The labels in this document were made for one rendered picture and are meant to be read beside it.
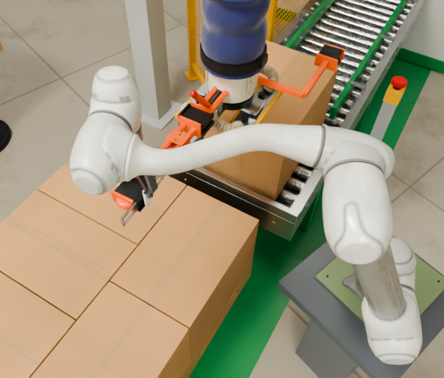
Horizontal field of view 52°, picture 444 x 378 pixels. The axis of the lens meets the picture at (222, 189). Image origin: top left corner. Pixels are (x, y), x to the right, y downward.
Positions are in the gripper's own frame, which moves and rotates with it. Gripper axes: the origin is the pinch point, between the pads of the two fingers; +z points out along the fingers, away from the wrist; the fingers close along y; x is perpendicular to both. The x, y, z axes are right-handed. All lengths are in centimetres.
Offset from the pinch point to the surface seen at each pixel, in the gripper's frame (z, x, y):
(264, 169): 51, -69, -13
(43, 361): 71, 42, 21
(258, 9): -31, -56, -8
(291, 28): 65, -200, 30
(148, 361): 70, 23, -12
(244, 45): -20, -52, -6
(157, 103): 108, -131, 94
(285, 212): 64, -61, -29
